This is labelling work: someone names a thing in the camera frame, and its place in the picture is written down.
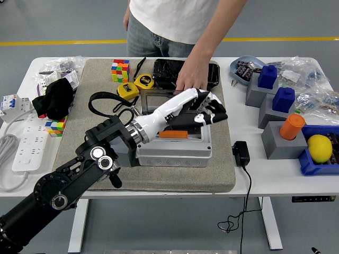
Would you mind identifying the orange cylinder battery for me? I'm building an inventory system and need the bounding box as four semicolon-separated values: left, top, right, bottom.
279;113;306;141
158;130;189;139

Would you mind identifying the dark patterned snack packet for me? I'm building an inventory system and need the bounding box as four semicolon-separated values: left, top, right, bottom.
242;67;256;80
327;132;339;165
235;60;249;76

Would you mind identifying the blue plastic bin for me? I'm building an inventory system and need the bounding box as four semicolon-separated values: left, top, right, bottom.
298;124;339;177

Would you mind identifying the clear plastic parts bag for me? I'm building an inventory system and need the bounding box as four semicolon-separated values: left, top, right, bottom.
295;87;339;122
31;55;87;80
267;56;332;89

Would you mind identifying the yellow tape measure with sticker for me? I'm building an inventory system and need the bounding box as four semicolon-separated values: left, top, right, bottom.
113;82;140;113

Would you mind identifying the small colourful puzzle cube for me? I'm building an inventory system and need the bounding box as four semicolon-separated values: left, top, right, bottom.
44;116;67;138

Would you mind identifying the person's right hand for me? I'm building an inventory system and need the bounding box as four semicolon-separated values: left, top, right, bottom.
123;5;132;31

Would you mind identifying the white circuit breaker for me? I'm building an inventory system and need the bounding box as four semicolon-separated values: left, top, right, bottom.
0;94;35;124

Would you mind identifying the grey block with round hole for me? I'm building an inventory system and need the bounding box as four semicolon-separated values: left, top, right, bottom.
108;140;137;168
261;121;309;160

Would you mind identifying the white breaker pack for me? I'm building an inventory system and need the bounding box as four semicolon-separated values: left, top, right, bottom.
37;70;80;96

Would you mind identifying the person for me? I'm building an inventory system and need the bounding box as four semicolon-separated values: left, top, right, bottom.
123;0;248;58

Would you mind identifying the blue-grey dish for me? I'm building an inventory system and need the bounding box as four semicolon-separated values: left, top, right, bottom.
229;55;267;86

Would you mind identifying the person's left hand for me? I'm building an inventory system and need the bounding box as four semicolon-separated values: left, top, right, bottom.
176;63;210;92

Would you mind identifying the white power strip cable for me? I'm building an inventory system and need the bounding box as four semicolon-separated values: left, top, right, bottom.
0;112;30;193

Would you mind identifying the grey block holder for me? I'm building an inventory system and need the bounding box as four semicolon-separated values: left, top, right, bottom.
258;92;296;130
245;72;279;108

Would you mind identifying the grey electrical box clear lid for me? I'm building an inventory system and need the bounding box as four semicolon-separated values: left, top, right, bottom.
135;88;213;168

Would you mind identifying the black power adapter with cord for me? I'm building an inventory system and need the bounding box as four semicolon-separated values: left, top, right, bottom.
217;141;264;254

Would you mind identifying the table control panel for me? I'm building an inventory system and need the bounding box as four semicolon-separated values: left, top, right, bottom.
292;195;333;203

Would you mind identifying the yellow tape measure 5m print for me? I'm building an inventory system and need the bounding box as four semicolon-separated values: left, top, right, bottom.
133;57;156;94

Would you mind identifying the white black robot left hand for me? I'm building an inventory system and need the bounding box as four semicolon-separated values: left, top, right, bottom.
133;88;228;143

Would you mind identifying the white power strip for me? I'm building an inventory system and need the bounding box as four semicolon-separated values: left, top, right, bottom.
12;113;50;173

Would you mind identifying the yellow lemon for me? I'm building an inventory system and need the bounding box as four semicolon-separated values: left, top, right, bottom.
307;134;333;164

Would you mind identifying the grey-brown mat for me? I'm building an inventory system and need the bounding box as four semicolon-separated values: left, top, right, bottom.
52;58;237;193

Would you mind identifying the black cloth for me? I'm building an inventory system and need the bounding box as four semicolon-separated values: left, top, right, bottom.
31;78;75;120

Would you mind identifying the large colourful puzzle cube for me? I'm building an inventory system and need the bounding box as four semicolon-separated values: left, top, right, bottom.
111;58;132;83

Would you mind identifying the black plastic tray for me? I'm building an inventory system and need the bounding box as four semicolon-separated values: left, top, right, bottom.
152;58;221;92

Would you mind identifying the blue bottle-shaped block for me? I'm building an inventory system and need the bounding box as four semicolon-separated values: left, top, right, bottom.
272;87;296;112
257;65;278;89

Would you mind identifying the white table leg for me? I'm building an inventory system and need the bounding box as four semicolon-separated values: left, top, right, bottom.
67;198;90;253
258;197;283;251

